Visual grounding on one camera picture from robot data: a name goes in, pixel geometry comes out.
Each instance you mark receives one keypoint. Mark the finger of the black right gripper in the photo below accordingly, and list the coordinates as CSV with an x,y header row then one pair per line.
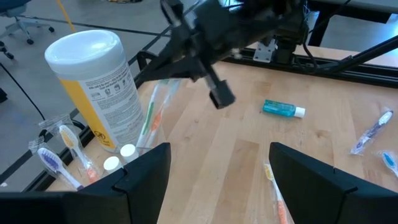
x,y
180,73
174,56

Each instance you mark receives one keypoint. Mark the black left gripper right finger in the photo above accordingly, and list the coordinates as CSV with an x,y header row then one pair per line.
x,y
304,193

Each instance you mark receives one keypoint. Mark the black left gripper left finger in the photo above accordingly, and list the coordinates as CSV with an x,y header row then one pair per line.
x,y
146,186

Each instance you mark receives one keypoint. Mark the bagged orange white toothbrush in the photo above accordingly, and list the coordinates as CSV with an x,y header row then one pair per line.
x,y
281,211
70,138
156,121

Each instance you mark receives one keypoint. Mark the bagged green white toothbrush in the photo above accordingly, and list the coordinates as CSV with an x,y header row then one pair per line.
x,y
148,118

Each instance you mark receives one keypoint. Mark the bagged blue white toothbrush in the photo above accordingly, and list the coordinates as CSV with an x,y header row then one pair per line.
x,y
388,160

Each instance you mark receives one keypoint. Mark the bagged purple white toothbrush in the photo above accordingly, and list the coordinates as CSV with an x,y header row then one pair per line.
x,y
51,161
371,132

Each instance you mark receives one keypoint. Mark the small white bottle caps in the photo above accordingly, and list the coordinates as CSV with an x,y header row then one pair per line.
x,y
129,152

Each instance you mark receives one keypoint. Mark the clear plastic organizer holder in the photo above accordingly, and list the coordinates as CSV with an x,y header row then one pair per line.
x,y
143,146

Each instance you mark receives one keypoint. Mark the white wipes canister yellow label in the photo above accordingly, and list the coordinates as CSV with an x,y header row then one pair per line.
x,y
102,93

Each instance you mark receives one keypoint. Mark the black framed side table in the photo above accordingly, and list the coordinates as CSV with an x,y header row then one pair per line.
x,y
357,6

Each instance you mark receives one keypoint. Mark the grey office chair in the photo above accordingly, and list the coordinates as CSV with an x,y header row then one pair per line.
x,y
7,55
18,23

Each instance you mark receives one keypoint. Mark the silver metal bracket plate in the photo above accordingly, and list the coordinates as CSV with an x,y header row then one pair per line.
x,y
263,53

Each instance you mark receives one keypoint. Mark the black diagonal frame strut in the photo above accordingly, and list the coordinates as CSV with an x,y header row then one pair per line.
x,y
373,51

